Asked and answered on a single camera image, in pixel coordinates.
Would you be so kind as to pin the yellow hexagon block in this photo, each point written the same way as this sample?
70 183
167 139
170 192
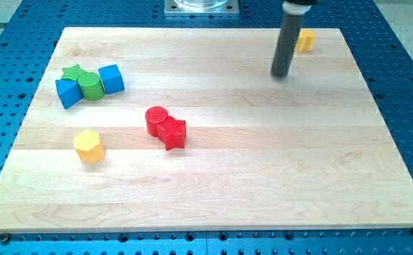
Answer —
89 147

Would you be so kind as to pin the red star block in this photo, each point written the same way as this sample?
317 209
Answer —
172 133

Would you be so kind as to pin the red cylinder block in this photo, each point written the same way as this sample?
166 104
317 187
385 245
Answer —
154 116

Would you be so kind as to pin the wooden board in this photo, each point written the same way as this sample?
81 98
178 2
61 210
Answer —
310 151

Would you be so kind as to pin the blue cube block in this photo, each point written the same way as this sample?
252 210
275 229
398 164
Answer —
112 79

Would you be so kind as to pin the green cylinder block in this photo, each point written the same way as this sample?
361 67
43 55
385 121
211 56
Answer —
91 86

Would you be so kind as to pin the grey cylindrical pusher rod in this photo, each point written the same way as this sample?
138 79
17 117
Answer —
294 13

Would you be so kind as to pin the yellow heart block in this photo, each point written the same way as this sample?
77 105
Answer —
306 40

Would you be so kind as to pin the blue triangle block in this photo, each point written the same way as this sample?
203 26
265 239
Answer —
68 92

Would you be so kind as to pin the green star block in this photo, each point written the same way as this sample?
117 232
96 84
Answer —
72 73

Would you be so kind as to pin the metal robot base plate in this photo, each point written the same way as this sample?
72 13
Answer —
201 7

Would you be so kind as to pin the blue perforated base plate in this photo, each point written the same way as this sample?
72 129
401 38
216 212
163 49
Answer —
32 32

